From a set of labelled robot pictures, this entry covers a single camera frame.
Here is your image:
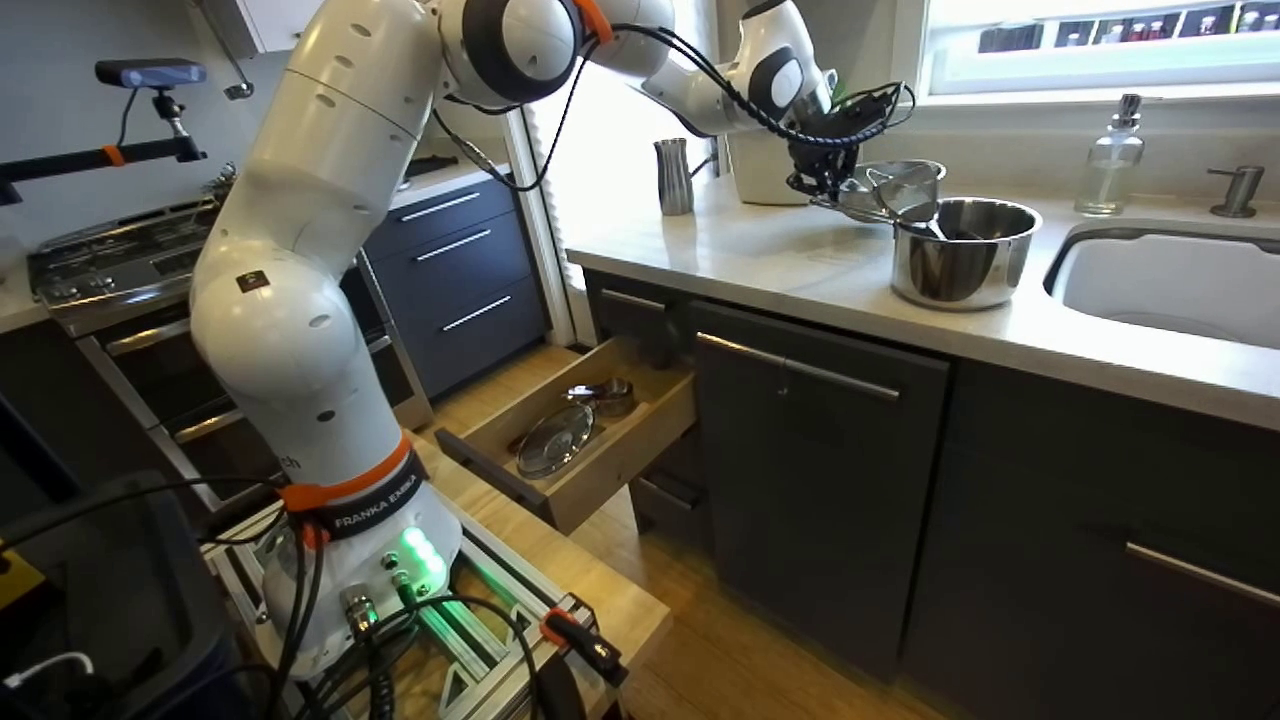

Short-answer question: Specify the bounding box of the large steel pot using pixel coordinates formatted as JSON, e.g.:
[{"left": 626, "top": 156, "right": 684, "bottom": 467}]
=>
[{"left": 891, "top": 196, "right": 1041, "bottom": 311}]

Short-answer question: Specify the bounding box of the steel cup on counter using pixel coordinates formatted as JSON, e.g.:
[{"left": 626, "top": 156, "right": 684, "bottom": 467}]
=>
[{"left": 651, "top": 136, "right": 716, "bottom": 215}]

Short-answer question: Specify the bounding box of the white undermount sink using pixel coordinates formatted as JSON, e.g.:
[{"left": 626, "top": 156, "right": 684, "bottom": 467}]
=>
[{"left": 1046, "top": 229, "right": 1280, "bottom": 346}]

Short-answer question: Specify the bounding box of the robot base with cables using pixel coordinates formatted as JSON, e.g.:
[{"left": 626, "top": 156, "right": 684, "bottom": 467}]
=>
[{"left": 197, "top": 497, "right": 631, "bottom": 720}]

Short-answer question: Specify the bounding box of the dark blue drawer cabinet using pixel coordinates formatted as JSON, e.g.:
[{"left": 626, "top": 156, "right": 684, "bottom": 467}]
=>
[{"left": 363, "top": 173, "right": 547, "bottom": 397}]

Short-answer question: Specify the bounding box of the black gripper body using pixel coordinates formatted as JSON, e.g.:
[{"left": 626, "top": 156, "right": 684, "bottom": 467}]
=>
[{"left": 790, "top": 79, "right": 918, "bottom": 198}]

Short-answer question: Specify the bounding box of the sink faucet handle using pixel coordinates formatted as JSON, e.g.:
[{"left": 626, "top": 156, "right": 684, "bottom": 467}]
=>
[{"left": 1214, "top": 164, "right": 1265, "bottom": 218}]

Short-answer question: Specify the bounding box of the dark lower cabinet right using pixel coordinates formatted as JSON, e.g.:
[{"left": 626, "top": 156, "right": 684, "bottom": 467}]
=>
[{"left": 903, "top": 361, "right": 1280, "bottom": 720}]

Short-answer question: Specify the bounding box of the round wire mesh strainer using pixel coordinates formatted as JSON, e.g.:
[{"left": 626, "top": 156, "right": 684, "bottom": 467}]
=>
[{"left": 510, "top": 405, "right": 598, "bottom": 479}]

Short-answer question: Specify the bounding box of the camera on black stand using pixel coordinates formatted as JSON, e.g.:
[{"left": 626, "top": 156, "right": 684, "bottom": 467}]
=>
[{"left": 0, "top": 54, "right": 214, "bottom": 207}]

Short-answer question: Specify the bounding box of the small silver bowl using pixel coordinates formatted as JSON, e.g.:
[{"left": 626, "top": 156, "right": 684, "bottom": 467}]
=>
[{"left": 840, "top": 160, "right": 950, "bottom": 225}]

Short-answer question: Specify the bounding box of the open wooden drawer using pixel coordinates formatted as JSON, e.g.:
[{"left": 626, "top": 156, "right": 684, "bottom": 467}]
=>
[{"left": 435, "top": 339, "right": 697, "bottom": 532}]

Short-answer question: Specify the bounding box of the clear soap dispenser bottle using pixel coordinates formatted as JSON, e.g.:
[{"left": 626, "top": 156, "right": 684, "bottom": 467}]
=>
[{"left": 1077, "top": 90, "right": 1145, "bottom": 215}]

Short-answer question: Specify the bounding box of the dark dishwasher door with handle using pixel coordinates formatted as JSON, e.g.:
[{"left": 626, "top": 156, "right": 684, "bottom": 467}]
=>
[{"left": 694, "top": 303, "right": 951, "bottom": 678}]

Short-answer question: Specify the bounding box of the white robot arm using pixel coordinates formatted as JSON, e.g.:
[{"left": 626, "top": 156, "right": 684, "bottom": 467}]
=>
[{"left": 188, "top": 0, "right": 910, "bottom": 555}]

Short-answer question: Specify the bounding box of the steel measuring cups set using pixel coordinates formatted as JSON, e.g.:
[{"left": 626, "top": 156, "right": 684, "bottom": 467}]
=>
[{"left": 563, "top": 380, "right": 637, "bottom": 417}]

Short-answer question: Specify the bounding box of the stainless stove range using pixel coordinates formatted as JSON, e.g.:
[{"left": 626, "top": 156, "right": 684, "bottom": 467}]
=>
[{"left": 30, "top": 196, "right": 279, "bottom": 507}]

